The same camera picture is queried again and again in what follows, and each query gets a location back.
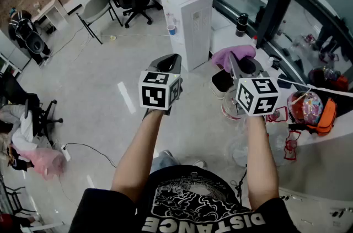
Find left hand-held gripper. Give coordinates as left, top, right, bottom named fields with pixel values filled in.
left=138, top=53, right=184, bottom=117

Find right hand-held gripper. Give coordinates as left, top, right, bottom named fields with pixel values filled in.
left=228, top=53, right=281, bottom=117

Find purple cloth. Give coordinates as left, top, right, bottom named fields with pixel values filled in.
left=211, top=44, right=257, bottom=73

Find white water dispenser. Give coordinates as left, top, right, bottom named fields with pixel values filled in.
left=160, top=0, right=214, bottom=73

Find person's left forearm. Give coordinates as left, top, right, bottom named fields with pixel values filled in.
left=110, top=109, right=166, bottom=204

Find person's right forearm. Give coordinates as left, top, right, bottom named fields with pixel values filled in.
left=244, top=115, right=281, bottom=211

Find white trash bin black liner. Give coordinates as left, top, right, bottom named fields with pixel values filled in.
left=208, top=69, right=236, bottom=100

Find black thermos bottle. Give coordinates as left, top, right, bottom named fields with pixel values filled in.
left=235, top=13, right=249, bottom=37

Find clear bag with red trim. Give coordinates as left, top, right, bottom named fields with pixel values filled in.
left=266, top=106, right=289, bottom=124
left=284, top=129, right=298, bottom=162

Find colourful patterned backpack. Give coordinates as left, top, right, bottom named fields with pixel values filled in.
left=286, top=90, right=324, bottom=126

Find dark red backpack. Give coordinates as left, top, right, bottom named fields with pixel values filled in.
left=308, top=66, right=350, bottom=92

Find grey chair with black legs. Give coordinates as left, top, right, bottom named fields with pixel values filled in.
left=76, top=0, right=124, bottom=45

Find person's blue jeans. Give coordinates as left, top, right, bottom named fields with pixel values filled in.
left=150, top=151, right=183, bottom=175

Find person's right white shoe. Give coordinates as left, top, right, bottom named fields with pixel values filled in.
left=192, top=159, right=208, bottom=170

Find pale wooden desk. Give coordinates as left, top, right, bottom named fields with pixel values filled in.
left=31, top=0, right=69, bottom=32

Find white power strip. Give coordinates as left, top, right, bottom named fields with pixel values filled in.
left=61, top=144, right=72, bottom=162

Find black swivel chair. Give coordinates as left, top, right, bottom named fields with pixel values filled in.
left=24, top=93, right=64, bottom=144

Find pink plastic bag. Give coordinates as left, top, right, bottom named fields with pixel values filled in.
left=19, top=147, right=66, bottom=181

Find person's black printed T-shirt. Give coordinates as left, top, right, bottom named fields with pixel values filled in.
left=68, top=164, right=303, bottom=233

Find white floor cable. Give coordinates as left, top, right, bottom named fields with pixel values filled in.
left=100, top=32, right=170, bottom=37

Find black floor cable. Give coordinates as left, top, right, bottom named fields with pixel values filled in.
left=65, top=142, right=117, bottom=169

